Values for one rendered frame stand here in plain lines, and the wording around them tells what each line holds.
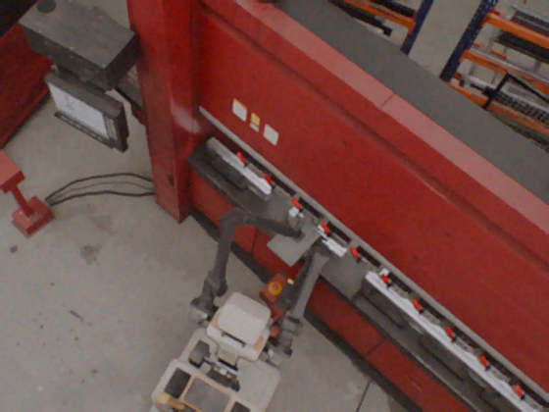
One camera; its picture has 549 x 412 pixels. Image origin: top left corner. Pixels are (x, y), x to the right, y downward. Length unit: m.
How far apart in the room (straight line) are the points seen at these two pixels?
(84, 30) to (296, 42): 1.03
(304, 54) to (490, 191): 0.85
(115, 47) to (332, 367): 2.56
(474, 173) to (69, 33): 1.84
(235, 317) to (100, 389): 1.60
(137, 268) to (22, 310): 0.83
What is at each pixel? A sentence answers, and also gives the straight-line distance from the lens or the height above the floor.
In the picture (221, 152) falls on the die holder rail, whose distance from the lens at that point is 3.61.
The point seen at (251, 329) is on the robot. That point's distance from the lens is 2.81.
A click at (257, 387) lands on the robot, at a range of 3.86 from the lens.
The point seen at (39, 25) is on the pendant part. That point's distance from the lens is 2.96.
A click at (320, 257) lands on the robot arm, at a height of 1.38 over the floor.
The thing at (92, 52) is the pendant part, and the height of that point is 1.95.
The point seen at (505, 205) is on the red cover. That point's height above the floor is 2.28.
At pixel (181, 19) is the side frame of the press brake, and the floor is 2.09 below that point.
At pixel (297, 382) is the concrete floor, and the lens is 4.18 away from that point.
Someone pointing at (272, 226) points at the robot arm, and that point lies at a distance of 3.00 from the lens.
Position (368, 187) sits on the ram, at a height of 1.77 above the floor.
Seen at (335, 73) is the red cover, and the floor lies 2.30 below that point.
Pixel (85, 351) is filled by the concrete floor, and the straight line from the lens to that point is 4.24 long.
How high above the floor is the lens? 4.08
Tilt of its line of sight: 63 degrees down
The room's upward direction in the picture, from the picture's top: 7 degrees clockwise
